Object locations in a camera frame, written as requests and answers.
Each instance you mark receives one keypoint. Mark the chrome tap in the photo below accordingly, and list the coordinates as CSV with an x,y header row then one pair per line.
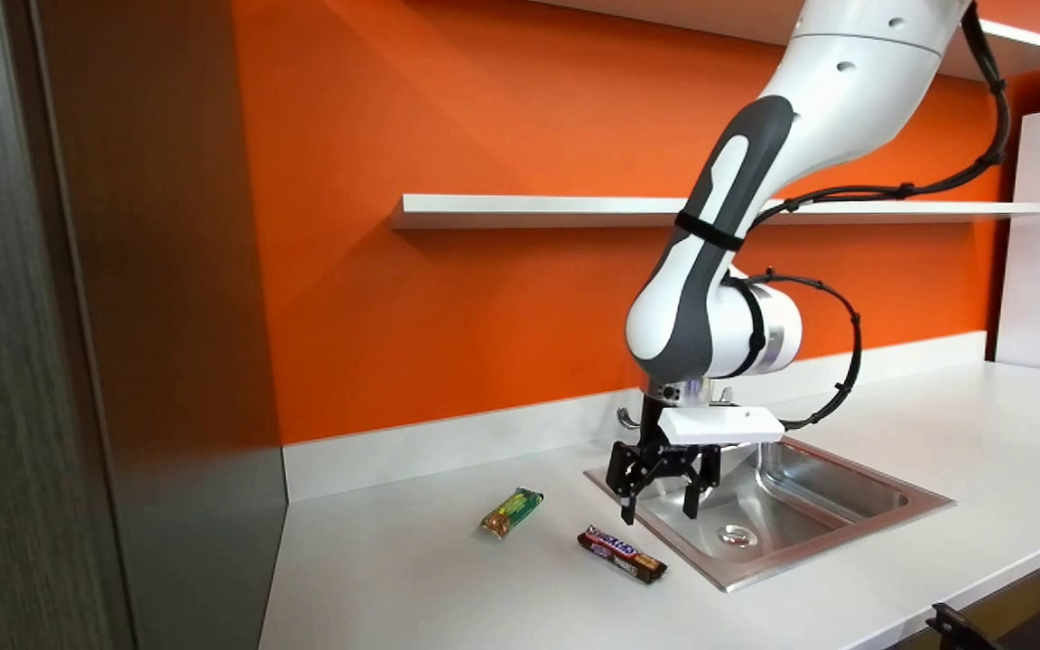
x,y
628,420

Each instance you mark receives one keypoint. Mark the stainless steel sink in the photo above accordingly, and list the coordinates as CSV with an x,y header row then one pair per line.
x,y
809,515

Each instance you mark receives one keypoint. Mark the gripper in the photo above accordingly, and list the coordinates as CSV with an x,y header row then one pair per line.
x,y
651,424

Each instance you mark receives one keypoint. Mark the brown chocolate bar pack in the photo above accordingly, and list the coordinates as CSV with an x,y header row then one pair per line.
x,y
621,553

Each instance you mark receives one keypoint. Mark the black chair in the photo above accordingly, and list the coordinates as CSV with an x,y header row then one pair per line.
x,y
1026,629

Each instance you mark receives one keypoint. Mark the long white wall shelf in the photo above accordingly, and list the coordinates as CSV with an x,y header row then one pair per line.
x,y
538,210

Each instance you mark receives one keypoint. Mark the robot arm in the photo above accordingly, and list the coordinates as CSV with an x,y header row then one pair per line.
x,y
854,81

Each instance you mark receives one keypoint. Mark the green snack bar pack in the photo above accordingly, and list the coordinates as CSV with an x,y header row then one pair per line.
x,y
511,512

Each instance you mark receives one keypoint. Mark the tall grey cabinet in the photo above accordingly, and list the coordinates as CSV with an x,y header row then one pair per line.
x,y
78,361

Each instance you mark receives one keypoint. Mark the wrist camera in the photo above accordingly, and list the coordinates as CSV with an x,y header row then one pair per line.
x,y
723,424

